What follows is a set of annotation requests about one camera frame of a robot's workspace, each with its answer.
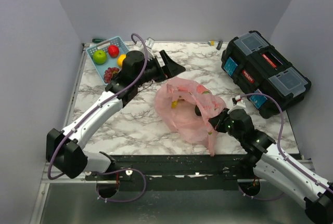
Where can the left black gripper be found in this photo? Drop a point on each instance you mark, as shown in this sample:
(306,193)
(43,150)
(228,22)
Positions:
(170,68)

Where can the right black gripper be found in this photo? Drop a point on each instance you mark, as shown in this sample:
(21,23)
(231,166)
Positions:
(217,121)

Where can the pink plastic bag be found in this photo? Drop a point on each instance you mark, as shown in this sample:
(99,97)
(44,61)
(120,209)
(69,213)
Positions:
(183,120)

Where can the red fake strawberry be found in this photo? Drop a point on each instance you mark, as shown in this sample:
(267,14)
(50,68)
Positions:
(113,51)

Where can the purple fake grape bunch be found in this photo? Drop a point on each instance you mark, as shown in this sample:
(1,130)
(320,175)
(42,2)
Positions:
(110,73)

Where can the green fake fruit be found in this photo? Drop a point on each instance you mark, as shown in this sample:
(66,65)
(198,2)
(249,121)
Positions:
(99,57)

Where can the dark green fake avocado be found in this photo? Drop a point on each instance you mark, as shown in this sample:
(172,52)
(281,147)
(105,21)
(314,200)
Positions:
(197,111)

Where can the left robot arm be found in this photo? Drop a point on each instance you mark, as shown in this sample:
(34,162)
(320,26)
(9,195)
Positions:
(64,148)

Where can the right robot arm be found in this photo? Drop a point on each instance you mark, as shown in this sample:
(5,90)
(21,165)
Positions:
(273,164)

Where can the yellow fake pear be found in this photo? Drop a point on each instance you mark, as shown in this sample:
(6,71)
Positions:
(120,60)

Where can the small yellow black object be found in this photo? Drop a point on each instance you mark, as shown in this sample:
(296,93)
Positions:
(216,44)

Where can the black toolbox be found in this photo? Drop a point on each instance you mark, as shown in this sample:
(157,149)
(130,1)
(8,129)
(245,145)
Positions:
(269,80)

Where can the green screwdriver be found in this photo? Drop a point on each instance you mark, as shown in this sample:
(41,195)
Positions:
(97,40)

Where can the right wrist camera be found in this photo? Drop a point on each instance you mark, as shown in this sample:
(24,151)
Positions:
(238,103)

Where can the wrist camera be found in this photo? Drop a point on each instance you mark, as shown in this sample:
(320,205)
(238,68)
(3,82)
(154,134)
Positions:
(149,43)
(238,103)

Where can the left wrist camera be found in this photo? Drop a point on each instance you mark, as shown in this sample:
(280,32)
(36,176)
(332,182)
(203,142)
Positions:
(149,43)

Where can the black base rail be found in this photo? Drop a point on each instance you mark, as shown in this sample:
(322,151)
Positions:
(171,173)

